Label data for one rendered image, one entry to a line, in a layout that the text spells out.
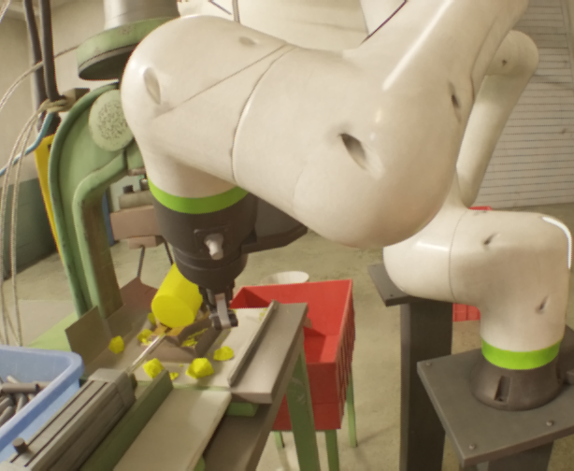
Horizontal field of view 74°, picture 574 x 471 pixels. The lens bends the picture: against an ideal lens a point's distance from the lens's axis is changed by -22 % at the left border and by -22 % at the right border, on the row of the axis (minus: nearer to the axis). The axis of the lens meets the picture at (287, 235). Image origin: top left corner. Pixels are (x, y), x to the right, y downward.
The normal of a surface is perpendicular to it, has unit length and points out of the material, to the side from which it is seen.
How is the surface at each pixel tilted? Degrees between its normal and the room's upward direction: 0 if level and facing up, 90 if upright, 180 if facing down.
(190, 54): 67
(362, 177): 96
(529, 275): 89
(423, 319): 90
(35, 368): 81
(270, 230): 40
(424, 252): 72
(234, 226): 125
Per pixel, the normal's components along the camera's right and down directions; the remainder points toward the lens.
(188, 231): -0.18, 0.77
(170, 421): -0.14, -0.97
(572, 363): -0.02, 0.07
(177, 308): -0.14, 0.51
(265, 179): -0.58, 0.63
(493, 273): -0.73, 0.22
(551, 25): -0.18, 0.25
